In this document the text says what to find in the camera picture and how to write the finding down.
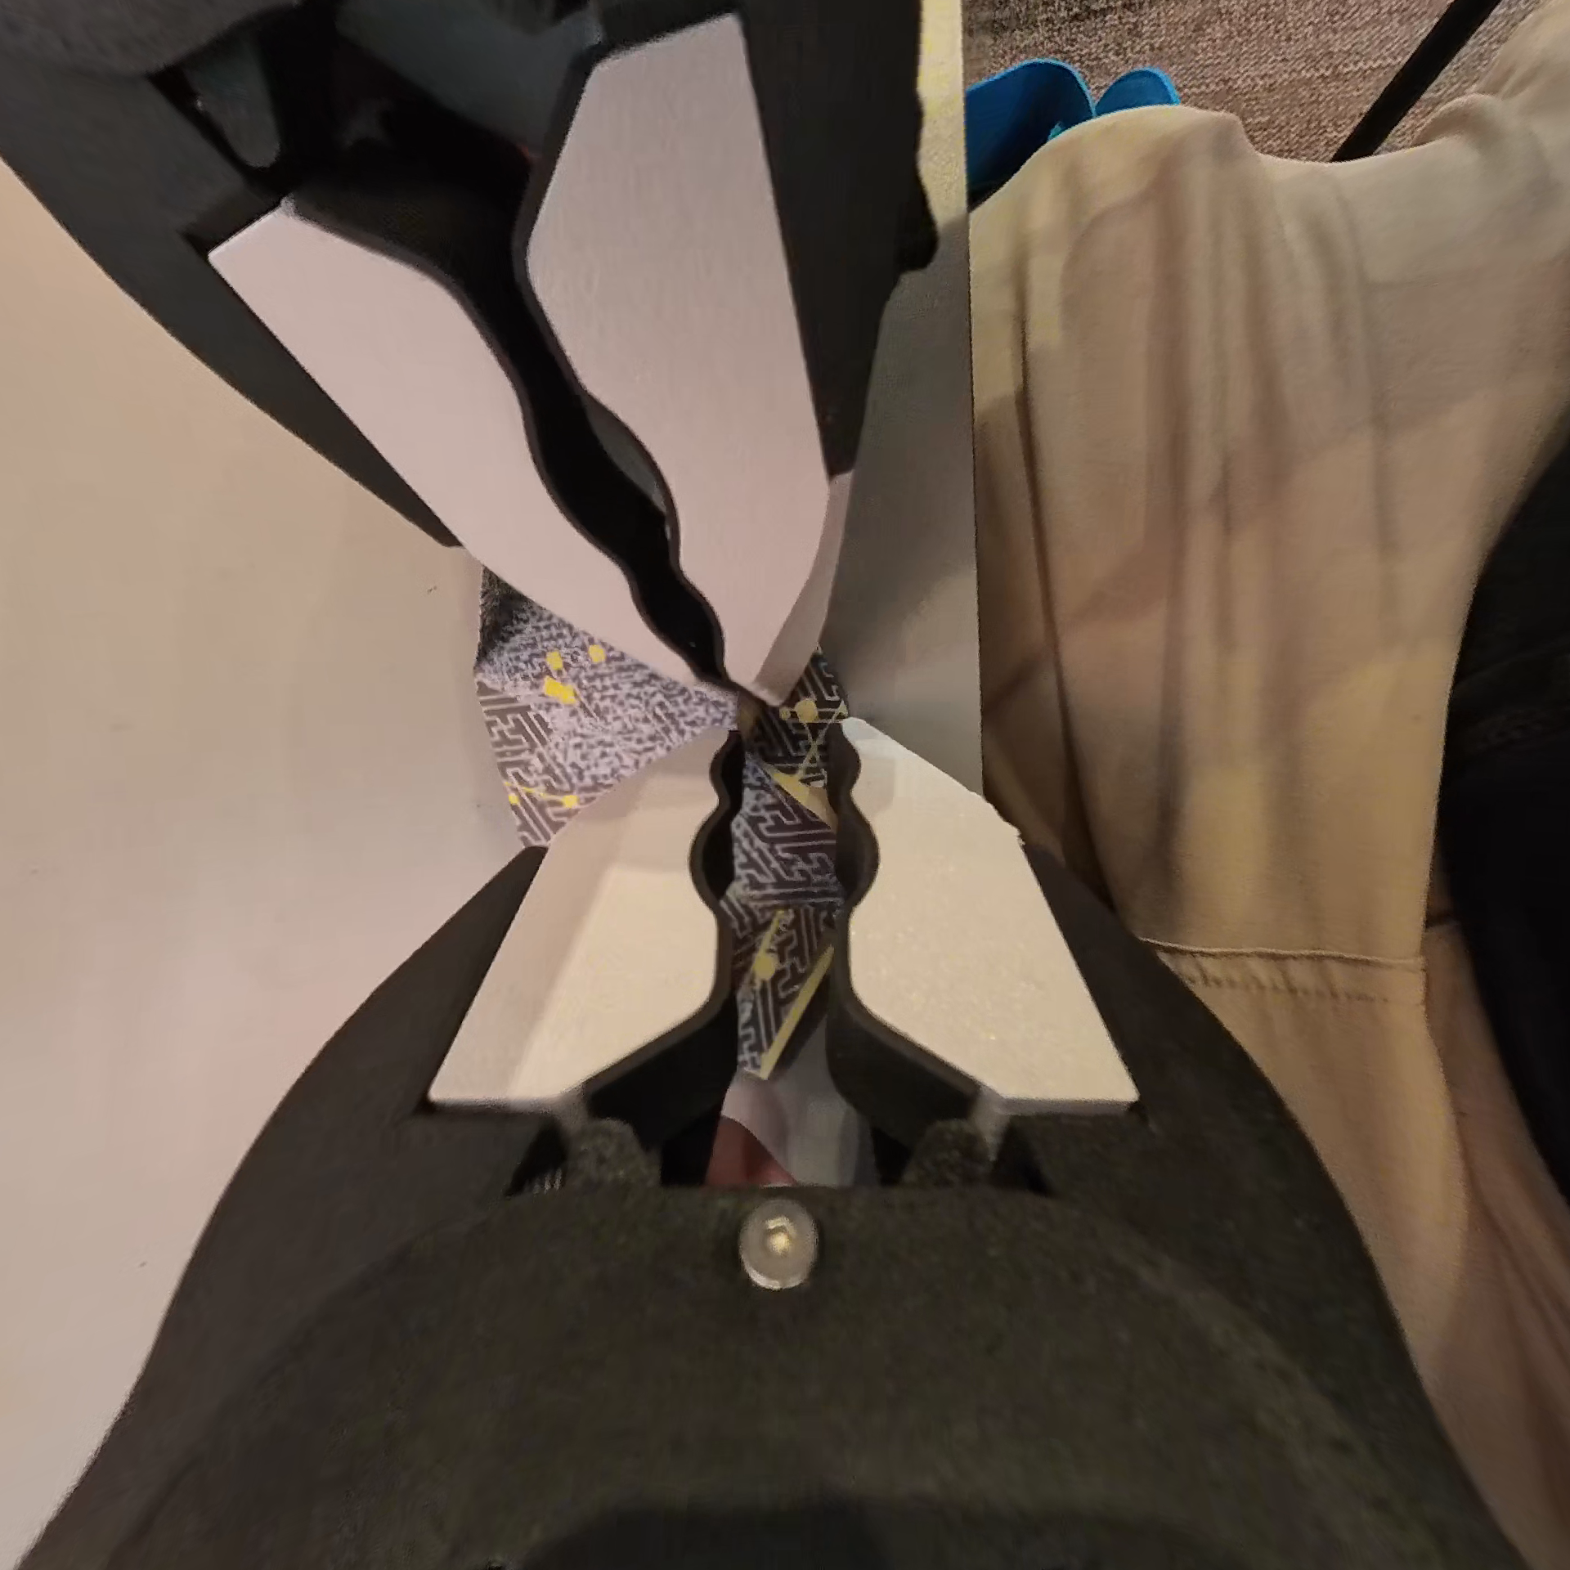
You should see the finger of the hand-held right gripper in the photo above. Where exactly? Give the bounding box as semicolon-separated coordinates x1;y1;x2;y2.
205;204;734;688
517;15;887;708

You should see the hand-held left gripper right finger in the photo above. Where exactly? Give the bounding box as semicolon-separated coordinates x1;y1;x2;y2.
824;718;1138;1120

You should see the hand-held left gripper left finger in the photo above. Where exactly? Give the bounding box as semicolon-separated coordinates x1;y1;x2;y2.
426;723;745;1116

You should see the thin black rod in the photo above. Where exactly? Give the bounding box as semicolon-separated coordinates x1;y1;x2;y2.
1330;0;1508;161

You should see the blue fabric item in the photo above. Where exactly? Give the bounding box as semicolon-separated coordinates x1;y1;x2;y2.
966;67;1181;204

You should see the person's dark garment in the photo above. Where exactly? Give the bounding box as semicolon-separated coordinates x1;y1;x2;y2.
1428;465;1570;1107

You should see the patterned grey origami paper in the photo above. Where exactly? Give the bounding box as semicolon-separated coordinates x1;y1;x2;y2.
471;574;863;1090

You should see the person's beige garment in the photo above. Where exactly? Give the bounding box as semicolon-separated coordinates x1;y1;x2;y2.
968;0;1570;1570

